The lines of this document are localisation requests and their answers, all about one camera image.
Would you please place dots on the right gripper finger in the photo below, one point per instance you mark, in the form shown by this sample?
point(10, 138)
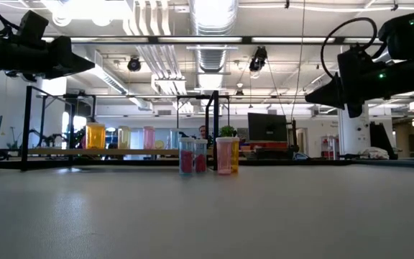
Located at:
point(354, 79)

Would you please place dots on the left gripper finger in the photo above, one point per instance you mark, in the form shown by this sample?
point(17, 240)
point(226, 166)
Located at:
point(67, 61)

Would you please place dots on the large orange pill bottle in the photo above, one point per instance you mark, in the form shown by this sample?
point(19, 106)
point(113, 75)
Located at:
point(95, 136)
point(235, 154)

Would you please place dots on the small white cap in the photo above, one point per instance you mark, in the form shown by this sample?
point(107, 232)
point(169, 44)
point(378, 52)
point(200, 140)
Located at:
point(186, 158)

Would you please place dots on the blue bottle with red pills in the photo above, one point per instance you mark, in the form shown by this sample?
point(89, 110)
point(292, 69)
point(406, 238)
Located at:
point(201, 158)

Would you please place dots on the white round column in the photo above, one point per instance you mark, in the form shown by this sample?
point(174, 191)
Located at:
point(354, 133)

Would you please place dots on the black hanging cloth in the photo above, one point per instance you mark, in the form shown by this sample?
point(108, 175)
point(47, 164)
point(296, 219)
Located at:
point(381, 138)

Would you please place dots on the black ceiling spotlight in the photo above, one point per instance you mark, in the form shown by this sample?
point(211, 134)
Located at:
point(258, 59)
point(134, 64)

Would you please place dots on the white cloth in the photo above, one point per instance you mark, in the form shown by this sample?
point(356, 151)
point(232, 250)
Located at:
point(374, 153)

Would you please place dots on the black monitor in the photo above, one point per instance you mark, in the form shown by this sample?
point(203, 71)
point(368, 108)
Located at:
point(267, 126)

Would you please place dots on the black overhead light bar beam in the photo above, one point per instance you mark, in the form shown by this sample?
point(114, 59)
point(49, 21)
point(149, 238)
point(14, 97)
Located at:
point(246, 40)

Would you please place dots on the green plant in white pot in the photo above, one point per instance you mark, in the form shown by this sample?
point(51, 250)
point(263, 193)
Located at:
point(227, 130)

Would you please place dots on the seated person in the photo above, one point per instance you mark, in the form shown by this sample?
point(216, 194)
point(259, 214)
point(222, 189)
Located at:
point(202, 132)

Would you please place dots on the grey table mat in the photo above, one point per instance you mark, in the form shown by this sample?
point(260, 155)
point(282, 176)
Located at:
point(192, 216)

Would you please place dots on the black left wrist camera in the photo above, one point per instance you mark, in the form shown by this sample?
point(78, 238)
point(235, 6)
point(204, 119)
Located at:
point(32, 27)

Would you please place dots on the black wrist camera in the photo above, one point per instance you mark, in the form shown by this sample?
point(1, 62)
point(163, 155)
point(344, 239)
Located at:
point(32, 27)
point(404, 36)

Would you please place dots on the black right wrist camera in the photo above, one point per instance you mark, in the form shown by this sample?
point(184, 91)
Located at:
point(404, 36)

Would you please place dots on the thin black shelf end frame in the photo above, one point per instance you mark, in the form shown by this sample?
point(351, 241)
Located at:
point(216, 126)
point(24, 126)

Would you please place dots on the thin black workstation frame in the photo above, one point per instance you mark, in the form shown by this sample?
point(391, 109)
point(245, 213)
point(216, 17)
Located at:
point(177, 115)

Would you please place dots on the silver ventilation duct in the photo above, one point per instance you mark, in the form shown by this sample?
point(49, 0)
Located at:
point(212, 36)

